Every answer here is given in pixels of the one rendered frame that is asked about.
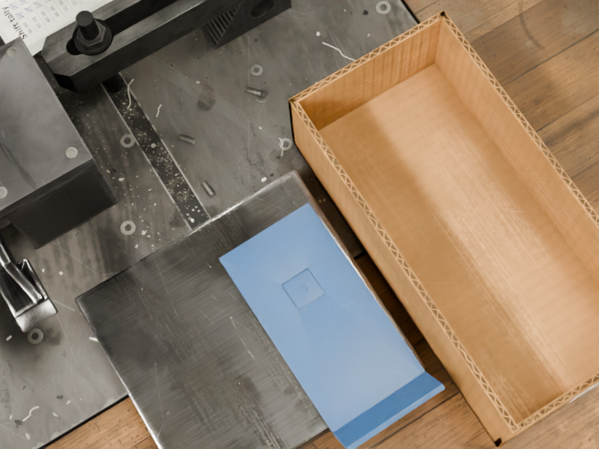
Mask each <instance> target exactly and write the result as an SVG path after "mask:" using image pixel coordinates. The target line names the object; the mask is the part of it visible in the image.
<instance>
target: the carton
mask: <svg viewBox="0 0 599 449"><path fill-rule="evenodd" d="M288 103H289V110H290V118H291V132H292V140H293V142H294V144H295V145H296V147H297V148H298V150H299V152H300V153H301V155H302V156H303V158H304V159H305V161H306V162H307V163H308V165H309V166H310V168H311V169H312V171H313V172H314V174H315V175H316V177H317V179H318V180H319V182H320V183H321V185H322V186H323V187H324V189H325V190H326V192H327V193H328V195H329V196H330V198H331V199H332V201H333V203H334V204H335V206H336V207H337V209H338V210H339V211H340V213H341V214H342V216H343V217H344V219H345V220H346V222H347V223H348V225H349V227H350V228H351V230H352V231H353V233H354V234H355V235H356V236H357V238H358V240H359V241H360V243H361V244H362V246H363V247H364V249H365V251H366V252H367V254H368V255H369V257H370V258H371V259H372V260H373V262H374V264H375V265H376V267H377V268H378V270H379V271H380V273H381V274H382V276H383V278H384V279H385V281H386V282H387V283H388V284H389V286H390V288H391V289H392V291H393V292H394V294H395V295H396V297H397V298H398V300H399V302H400V303H401V305H402V306H403V307H404V308H405V310H406V312H407V313H408V315H409V316H410V318H411V319H412V321H413V322H414V324H415V326H416V327H417V329H418V330H419V332H421V334H422V335H423V337H424V339H425V340H426V342H427V343H428V345H429V346H430V348H431V350H432V351H433V353H434V354H435V356H437V358H438V359H439V361H440V363H441V364H442V366H443V367H444V369H445V370H446V372H447V374H448V375H449V377H450V378H451V380H452V381H453V382H454V383H455V385H456V387H457V388H458V390H459V391H460V393H461V394H462V396H463V397H464V399H465V401H466V402H467V404H468V405H469V406H470V407H471V409H472V411H473V412H474V414H475V415H476V417H477V418H478V420H479V421H480V423H481V425H482V426H483V428H484V429H485V430H486V431H487V433H488V435H489V436H490V438H491V439H492V441H493V442H494V444H495V445H496V447H497V448H499V447H500V446H502V445H504V444H505V443H507V442H508V441H510V440H511V439H513V438H515V437H517V436H518V435H519V434H520V433H522V432H523V431H525V430H527V429H529V428H530V427H532V426H533V425H535V424H536V423H538V422H540V421H541V420H543V419H544V418H545V417H547V416H548V415H550V414H551V413H553V412H555V411H557V410H558V409H560V408H561V407H563V406H564V405H566V404H568V403H570V402H572V401H573V400H575V399H576V398H578V397H579V396H582V395H583V394H585V393H586V392H587V391H588V390H590V389H591V388H593V387H595V386H597V385H598V384H599V216H598V215H597V214H596V213H595V211H594V210H593V208H592V207H591V206H590V204H589V203H588V202H587V200H586V199H585V197H584V196H583V195H582V193H581V192H580V191H579V189H578V188H577V186H576V185H575V184H574V183H573V182H572V181H571V179H570V178H569V176H568V175H567V174H566V172H565V171H564V170H563V168H562V167H561V165H560V164H559V163H558V161H557V160H556V159H555V157H554V156H553V154H552V153H551V152H550V151H549V150H548V149H547V147H546V146H545V144H544V143H543V142H542V140H541V139H540V138H539V136H538V135H537V133H536V132H535V131H534V129H533V128H532V127H531V125H530V124H529V122H528V121H527V120H526V119H525V118H524V117H523V115H522V114H521V112H520V111H519V110H518V108H517V107H516V106H515V104H514V103H513V101H512V100H511V99H510V97H509V96H508V95H507V93H506V92H505V90H504V89H503V88H502V87H501V86H500V85H499V83H498V82H497V81H496V79H495V78H494V76H493V75H492V74H491V72H490V71H489V70H488V68H487V67H486V65H485V64H484V62H483V61H482V60H481V58H480V57H479V55H478V54H476V52H475V51H474V50H473V48H472V47H471V45H470V44H469V43H468V41H467V40H466V39H465V37H464V36H463V34H462V33H461V32H460V30H459V29H458V28H457V26H456V25H455V23H454V22H453V21H452V20H451V19H450V18H449V16H448V15H447V13H446V12H445V11H444V10H443V11H441V12H439V13H437V14H435V15H434V16H432V17H430V18H429V19H428V20H425V21H423V22H422V23H420V24H418V25H416V26H415V27H413V28H411V29H409V30H408V31H406V32H405V33H403V34H401V35H399V36H398V37H395V38H394V39H392V40H390V41H389V42H388V43H386V44H384V45H382V46H380V47H378V48H376V49H375V50H373V51H371V52H370V53H368V54H366V55H365V56H363V57H361V58H359V59H358V60H356V61H353V62H352V63H350V64H349V65H348V66H346V67H344V68H342V69H340V70H338V71H336V72H335V73H333V74H331V75H330V76H329V77H327V78H325V79H323V80H321V81H319V82H318V83H316V84H314V85H312V86H311V87H309V88H307V89H306V90H304V91H302V92H301V93H299V94H296V95H295V96H293V97H292V98H290V99H289V100H288Z"/></svg>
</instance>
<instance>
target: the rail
mask: <svg viewBox="0 0 599 449"><path fill-rule="evenodd" d="M0 237H1V239H0V262H1V264H2V266H3V267H6V266H7V265H8V264H9V263H11V262H12V260H13V261H14V263H15V264H17V262H16V260H15V258H14V256H13V254H12V252H11V251H10V249H9V247H8V246H7V244H6V242H5V240H4V238H3V236H2V234H1V233H0ZM4 245H5V246H4ZM6 249H7V250H8V251H9V254H10V255H9V254H8V252H7V250H6Z"/></svg>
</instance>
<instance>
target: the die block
mask: <svg viewBox="0 0 599 449"><path fill-rule="evenodd" d="M117 203H118V199H117V198H116V196H115V194H114V193H113V191H112V189H111V188H110V186H109V184H108V182H107V181H106V179H105V177H104V176H103V173H102V171H101V170H100V168H99V167H98V165H97V164H96V163H95V164H94V165H92V166H91V167H89V168H87V169H85V170H84V171H82V172H80V173H78V174H77V175H75V176H73V177H72V178H70V179H68V180H66V181H65V182H63V183H61V184H59V185H57V186H55V187H54V188H53V189H51V190H49V191H47V192H45V193H43V194H41V195H40V196H38V197H36V198H35V199H33V200H31V201H29V202H28V203H26V204H24V205H22V206H21V207H19V208H16V209H15V210H14V211H12V212H10V213H9V214H7V215H5V216H3V217H1V218H0V230H1V229H3V228H4V227H6V226H7V225H9V224H10V223H11V222H12V224H13V225H14V226H15V227H16V228H17V229H18V230H19V231H20V232H21V234H22V235H23V236H24V237H25V238H26V239H27V240H28V241H29V243H30V244H31V245H32V246H33V247H34V248H35V249H40V248H41V247H43V246H45V245H46V244H47V243H49V242H51V241H53V240H55V239H57V238H58V237H60V236H62V235H64V234H65V233H67V232H68V231H70V230H72V229H74V228H75V227H77V226H79V225H81V224H83V223H84V222H85V221H87V220H89V219H91V218H92V217H94V216H97V215H98V214H100V213H102V212H103V211H104V210H106V209H108V208H110V207H112V206H114V205H115V204H117Z"/></svg>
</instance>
